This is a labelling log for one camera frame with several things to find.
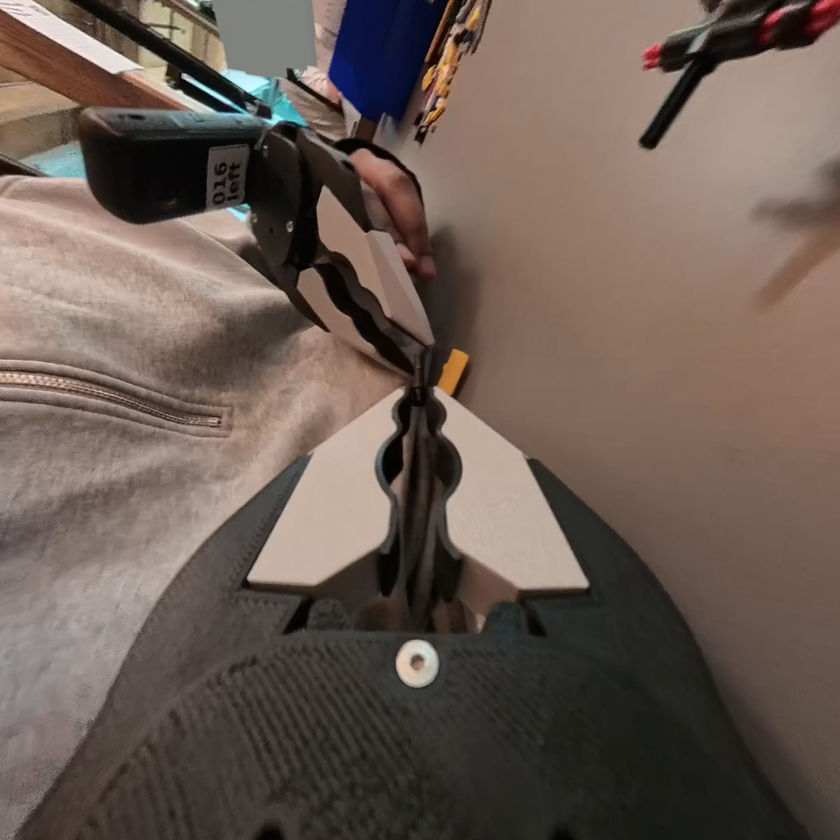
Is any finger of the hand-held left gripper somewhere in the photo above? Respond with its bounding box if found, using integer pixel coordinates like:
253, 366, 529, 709
294, 262, 421, 376
314, 189, 437, 370

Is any lego vehicle model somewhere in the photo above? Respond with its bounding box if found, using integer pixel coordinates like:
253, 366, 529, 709
638, 0, 840, 152

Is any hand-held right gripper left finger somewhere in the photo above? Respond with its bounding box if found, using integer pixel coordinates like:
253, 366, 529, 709
245, 386, 413, 630

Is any wooden beam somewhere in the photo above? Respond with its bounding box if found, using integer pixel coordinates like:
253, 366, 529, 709
0, 8, 194, 114

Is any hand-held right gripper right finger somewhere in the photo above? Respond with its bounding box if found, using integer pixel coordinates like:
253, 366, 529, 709
427, 386, 592, 632

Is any black tripod stand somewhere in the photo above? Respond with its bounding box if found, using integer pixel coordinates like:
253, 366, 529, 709
69, 0, 275, 120

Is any yellow lego connector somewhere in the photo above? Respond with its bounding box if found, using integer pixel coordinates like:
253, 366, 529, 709
438, 349, 471, 395

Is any blue plastic bin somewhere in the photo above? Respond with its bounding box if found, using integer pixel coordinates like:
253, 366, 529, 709
327, 0, 452, 126

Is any pile of loose lego pieces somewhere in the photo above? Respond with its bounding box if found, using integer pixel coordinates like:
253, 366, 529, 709
412, 0, 494, 144

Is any person's left hand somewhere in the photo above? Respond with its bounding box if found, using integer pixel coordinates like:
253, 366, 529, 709
354, 151, 438, 283

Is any person's grey sweatshirt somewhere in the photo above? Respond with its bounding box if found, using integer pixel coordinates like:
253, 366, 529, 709
0, 154, 421, 840

